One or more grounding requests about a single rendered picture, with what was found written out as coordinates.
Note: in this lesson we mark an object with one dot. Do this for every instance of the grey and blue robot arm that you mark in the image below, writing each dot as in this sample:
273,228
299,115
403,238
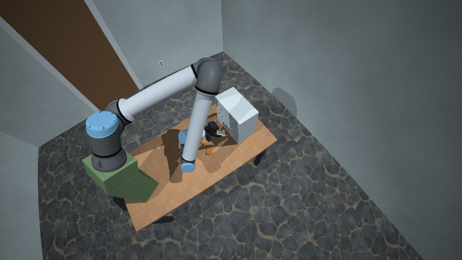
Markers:
104,129

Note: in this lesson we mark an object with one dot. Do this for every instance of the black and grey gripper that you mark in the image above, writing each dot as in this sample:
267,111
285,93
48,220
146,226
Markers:
212,131

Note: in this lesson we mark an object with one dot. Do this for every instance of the grey drawer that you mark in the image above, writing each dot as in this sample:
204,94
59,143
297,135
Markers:
222,122
233,135
219,105
222,115
232,120
232,128

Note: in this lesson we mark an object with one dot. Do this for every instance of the white chest of drawers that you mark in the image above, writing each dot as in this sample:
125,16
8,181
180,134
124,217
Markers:
241,110

